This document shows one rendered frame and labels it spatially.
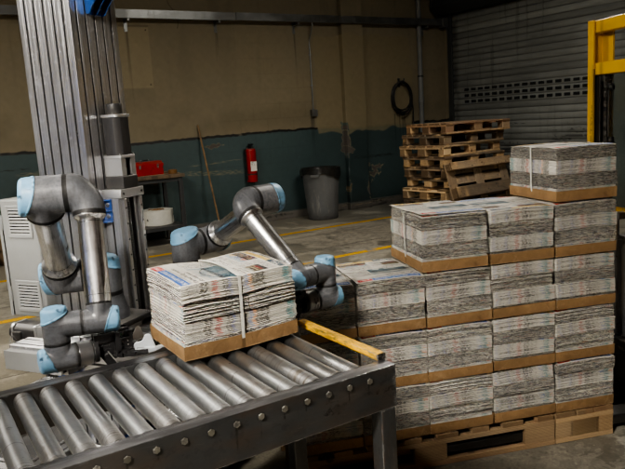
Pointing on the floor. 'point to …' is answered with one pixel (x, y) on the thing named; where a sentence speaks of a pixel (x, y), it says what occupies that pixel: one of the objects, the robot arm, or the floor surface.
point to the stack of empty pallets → (430, 159)
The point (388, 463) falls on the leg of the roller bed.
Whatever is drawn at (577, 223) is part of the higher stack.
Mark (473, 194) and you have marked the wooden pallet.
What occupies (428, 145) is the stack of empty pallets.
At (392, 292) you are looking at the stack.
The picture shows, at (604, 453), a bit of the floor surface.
